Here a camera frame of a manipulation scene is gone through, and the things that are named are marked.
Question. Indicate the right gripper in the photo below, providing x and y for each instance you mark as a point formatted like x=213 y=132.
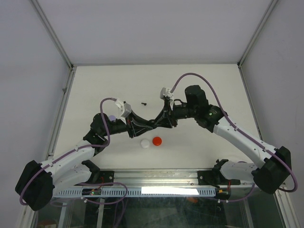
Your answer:
x=167 y=110

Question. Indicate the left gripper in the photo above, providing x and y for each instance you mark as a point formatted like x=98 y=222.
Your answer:
x=134 y=129

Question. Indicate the white earbud charging case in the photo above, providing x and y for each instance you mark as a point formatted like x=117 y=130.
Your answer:
x=145 y=144

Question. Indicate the purple earbud charging case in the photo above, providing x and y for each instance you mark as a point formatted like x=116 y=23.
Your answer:
x=112 y=118

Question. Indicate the red earbud charging case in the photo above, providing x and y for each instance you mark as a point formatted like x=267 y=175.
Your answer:
x=157 y=141

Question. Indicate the black earbud charging case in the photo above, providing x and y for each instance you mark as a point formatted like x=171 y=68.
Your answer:
x=152 y=124

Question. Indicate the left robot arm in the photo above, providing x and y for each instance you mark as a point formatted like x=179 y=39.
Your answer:
x=94 y=142

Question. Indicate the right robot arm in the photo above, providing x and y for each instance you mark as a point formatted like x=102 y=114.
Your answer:
x=269 y=166

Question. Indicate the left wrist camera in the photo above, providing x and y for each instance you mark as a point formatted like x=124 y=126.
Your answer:
x=124 y=110

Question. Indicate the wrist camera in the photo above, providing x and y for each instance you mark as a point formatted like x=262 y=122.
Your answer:
x=124 y=110
x=167 y=94

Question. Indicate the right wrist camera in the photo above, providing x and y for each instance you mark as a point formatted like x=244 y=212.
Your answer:
x=167 y=94

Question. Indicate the aluminium mounting rail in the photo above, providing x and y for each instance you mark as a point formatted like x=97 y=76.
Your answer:
x=154 y=177

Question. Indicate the slotted cable duct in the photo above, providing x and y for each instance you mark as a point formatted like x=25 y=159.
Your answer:
x=137 y=192

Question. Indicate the left aluminium frame post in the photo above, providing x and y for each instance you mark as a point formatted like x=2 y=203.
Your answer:
x=51 y=32

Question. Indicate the aluminium frame post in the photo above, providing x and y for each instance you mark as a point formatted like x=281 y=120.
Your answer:
x=51 y=32
x=268 y=12

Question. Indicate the right aluminium frame post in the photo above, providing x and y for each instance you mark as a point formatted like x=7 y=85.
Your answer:
x=268 y=12

